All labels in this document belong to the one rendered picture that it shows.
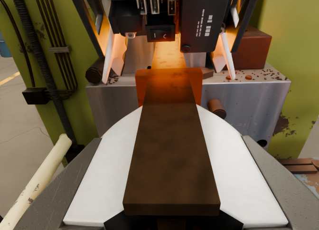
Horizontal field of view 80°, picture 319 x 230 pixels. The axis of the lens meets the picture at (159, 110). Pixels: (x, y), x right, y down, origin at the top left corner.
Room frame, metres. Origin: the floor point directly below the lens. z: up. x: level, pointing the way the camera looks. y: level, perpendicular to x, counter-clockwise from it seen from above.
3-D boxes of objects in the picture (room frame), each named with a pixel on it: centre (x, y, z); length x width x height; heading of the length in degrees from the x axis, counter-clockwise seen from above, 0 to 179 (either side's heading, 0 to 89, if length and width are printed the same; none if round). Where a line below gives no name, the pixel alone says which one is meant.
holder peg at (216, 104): (0.30, -0.11, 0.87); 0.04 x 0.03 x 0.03; 177
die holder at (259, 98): (0.60, -0.07, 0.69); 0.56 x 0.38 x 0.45; 177
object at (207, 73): (0.35, -0.08, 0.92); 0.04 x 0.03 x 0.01; 120
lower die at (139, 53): (0.59, -0.01, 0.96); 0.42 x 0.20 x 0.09; 177
